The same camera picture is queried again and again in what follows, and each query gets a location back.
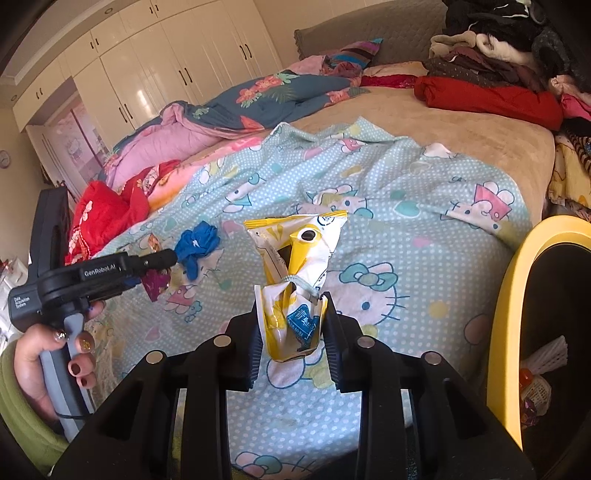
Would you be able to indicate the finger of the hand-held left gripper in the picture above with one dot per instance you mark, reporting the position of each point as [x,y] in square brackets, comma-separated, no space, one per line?
[157,261]

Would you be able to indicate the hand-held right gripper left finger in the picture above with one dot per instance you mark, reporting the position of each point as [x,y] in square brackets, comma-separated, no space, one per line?
[254,355]

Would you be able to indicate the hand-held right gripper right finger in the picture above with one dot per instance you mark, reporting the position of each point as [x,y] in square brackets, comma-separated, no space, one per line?
[328,355]

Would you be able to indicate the orange red candy wrapper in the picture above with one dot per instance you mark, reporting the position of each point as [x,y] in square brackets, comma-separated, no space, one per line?
[154,243]

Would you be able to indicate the purple candy wrapper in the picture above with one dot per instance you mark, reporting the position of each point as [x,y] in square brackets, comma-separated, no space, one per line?
[154,284]

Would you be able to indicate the blue wrapper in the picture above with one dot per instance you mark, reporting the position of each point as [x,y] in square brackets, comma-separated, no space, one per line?
[196,244]

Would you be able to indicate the yellow white snack packet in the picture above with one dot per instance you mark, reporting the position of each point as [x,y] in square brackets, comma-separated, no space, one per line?
[295,244]

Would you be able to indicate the yellow-rimmed black trash bin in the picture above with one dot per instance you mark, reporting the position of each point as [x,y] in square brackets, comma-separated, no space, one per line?
[508,300]

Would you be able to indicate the white plastic bag orange print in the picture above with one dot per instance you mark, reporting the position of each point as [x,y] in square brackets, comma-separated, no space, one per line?
[538,392]

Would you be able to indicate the white foam fruit net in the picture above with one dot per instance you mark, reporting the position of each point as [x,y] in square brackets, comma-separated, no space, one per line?
[547,355]

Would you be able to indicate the person's left forearm green sleeve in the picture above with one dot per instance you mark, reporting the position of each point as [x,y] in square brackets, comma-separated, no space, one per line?
[23,429]

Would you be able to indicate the person's left hand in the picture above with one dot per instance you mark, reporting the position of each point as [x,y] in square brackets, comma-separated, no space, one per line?
[30,364]

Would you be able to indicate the red embroidered cloth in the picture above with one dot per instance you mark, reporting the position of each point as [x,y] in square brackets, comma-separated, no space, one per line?
[106,207]

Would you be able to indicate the pink cartoon blanket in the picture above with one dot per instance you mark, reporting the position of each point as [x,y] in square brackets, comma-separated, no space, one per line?
[178,184]

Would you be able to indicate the light blue cat-print blanket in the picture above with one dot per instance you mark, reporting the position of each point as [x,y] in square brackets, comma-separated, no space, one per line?
[415,230]

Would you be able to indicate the cream wardrobe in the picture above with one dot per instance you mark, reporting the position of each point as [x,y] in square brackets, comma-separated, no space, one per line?
[138,69]

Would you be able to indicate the blue floral quilt pink lining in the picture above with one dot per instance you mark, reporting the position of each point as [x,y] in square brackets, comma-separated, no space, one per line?
[277,97]

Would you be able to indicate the beige bed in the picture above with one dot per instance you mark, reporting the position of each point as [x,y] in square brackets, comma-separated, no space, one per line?
[485,147]

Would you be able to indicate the red embroidered pillow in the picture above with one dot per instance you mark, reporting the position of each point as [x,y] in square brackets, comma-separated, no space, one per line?
[392,81]

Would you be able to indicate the striped purple pillow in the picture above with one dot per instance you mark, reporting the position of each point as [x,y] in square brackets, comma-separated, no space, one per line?
[353,55]

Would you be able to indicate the red garment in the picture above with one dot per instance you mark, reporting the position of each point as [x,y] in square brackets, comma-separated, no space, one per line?
[489,104]

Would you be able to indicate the grey padded headboard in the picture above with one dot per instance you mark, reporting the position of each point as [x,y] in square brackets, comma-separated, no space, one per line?
[397,32]

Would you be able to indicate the pile of mixed clothes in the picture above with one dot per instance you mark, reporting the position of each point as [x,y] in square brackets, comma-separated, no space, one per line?
[508,41]

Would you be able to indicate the round wall clock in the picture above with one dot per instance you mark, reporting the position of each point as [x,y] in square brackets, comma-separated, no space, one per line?
[4,158]

